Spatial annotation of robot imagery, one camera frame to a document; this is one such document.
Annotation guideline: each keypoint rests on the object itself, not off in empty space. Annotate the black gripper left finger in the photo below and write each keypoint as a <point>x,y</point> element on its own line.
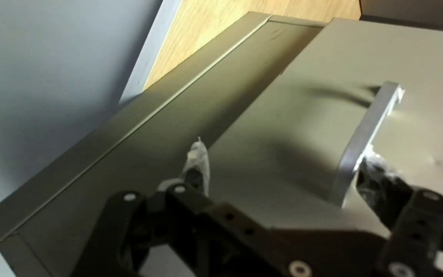
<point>181,235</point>

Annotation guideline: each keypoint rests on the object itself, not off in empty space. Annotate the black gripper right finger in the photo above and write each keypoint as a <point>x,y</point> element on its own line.
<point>427,231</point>

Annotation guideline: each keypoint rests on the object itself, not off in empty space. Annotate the beige drawer with label holder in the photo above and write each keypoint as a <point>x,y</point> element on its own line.
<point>293,102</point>

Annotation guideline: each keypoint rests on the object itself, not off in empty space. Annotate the beige metal filing cabinet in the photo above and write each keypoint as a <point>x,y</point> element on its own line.
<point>130,143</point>

